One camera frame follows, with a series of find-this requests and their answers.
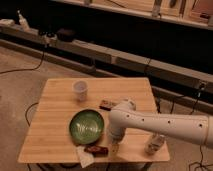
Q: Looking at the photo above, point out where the green ceramic bowl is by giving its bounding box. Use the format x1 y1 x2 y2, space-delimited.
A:
69 109 105 145

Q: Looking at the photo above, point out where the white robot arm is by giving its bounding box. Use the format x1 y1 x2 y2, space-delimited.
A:
108 99 213 149

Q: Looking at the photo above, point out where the white crumpled napkin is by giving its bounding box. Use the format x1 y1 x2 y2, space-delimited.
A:
77 145 94 168

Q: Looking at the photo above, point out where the white plastic bottle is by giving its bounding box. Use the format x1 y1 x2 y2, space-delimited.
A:
144 134 165 155

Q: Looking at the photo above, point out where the small brown box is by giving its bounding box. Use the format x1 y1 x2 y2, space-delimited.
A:
99 100 116 111

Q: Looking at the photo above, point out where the wooden table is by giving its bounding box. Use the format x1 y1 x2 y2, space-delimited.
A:
18 78 170 164

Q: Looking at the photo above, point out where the translucent plastic cup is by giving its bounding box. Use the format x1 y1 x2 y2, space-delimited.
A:
73 80 87 101

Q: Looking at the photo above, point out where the black round object on ledge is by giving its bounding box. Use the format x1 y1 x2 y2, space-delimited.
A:
56 28 75 42

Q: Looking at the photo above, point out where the white spray bottle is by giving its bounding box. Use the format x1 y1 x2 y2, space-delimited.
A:
17 11 30 31

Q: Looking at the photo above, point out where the black cables right of table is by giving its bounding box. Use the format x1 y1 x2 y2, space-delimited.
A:
155 83 213 171

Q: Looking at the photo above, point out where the black cable on floor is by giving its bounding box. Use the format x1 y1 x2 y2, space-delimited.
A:
0 46 46 76

